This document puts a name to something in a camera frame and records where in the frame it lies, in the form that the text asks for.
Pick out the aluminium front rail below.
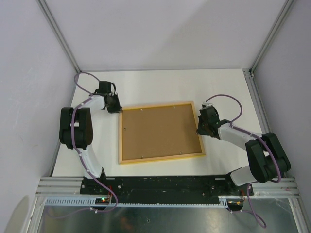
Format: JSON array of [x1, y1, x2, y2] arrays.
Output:
[[36, 177, 83, 197]]

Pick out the aluminium corner post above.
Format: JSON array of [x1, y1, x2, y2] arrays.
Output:
[[36, 0, 81, 73], [249, 0, 296, 74]]

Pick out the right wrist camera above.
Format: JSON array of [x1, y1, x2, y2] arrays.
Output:
[[202, 102, 213, 108]]

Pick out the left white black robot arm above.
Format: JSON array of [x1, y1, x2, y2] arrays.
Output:
[[59, 81, 122, 194]]

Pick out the white slotted cable duct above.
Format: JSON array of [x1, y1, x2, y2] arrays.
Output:
[[45, 196, 244, 208]]

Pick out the right aluminium corner post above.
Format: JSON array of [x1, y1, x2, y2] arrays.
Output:
[[249, 0, 296, 74]]

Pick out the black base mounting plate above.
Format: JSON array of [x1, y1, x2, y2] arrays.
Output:
[[80, 175, 253, 201]]

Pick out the left aluminium corner post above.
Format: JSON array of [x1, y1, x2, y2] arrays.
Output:
[[36, 0, 81, 73]]

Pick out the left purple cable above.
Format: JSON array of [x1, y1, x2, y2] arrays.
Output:
[[46, 72, 119, 219]]

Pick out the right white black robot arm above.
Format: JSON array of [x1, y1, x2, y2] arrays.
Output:
[[197, 105, 291, 195]]

